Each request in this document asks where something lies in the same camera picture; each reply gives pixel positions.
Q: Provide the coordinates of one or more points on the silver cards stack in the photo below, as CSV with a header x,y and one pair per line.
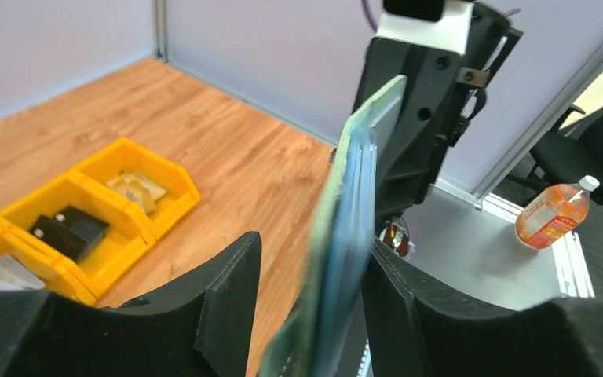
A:
x,y
14,276

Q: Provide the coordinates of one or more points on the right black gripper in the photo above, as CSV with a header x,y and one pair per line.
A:
x,y
436,107

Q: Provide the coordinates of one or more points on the black cards stack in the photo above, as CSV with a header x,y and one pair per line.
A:
x,y
71,231

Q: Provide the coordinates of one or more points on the middle yellow plastic bin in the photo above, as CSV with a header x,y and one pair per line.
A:
x,y
127,238

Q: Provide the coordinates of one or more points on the black office chair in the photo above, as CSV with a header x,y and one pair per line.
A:
x,y
573,146

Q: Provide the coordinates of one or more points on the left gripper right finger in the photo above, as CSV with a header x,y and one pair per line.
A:
x,y
420,326

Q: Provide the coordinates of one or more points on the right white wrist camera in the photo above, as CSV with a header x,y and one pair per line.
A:
x,y
450,33

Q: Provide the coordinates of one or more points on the aluminium frame post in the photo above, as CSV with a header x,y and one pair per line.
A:
x,y
541,124

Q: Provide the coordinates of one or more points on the right yellow plastic bin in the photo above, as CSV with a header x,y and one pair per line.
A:
x,y
124,154

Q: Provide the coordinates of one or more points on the left yellow plastic bin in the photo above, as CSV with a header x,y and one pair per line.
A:
x,y
0,244

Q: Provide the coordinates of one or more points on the yellow plastic bin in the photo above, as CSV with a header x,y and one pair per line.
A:
x,y
127,238
0,244
124,154

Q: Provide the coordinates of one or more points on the green card holder wallet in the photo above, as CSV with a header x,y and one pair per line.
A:
x,y
310,340

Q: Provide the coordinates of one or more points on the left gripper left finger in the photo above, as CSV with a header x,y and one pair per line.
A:
x,y
198,324

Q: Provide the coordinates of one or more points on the orange drink bottle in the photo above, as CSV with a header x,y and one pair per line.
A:
x,y
556,211

